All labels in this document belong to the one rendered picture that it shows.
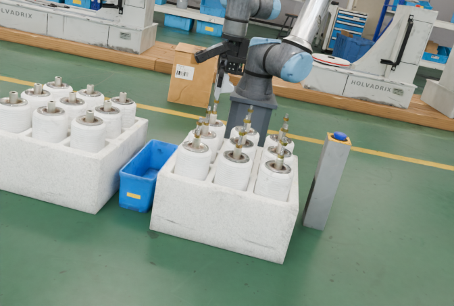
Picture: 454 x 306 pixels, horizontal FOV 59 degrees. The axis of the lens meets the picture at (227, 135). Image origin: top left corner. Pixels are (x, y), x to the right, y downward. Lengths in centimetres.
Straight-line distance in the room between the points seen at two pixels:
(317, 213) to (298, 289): 33
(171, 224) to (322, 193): 49
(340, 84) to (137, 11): 159
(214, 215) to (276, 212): 17
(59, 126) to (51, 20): 210
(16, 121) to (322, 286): 97
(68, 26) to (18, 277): 242
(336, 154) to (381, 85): 198
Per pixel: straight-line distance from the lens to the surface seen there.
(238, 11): 124
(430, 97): 382
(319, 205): 135
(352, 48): 551
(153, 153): 149
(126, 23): 317
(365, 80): 317
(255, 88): 155
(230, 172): 109
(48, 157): 123
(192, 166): 110
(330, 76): 310
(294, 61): 143
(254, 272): 113
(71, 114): 133
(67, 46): 319
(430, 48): 641
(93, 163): 117
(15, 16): 341
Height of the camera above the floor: 69
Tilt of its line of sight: 20 degrees down
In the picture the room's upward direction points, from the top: 12 degrees clockwise
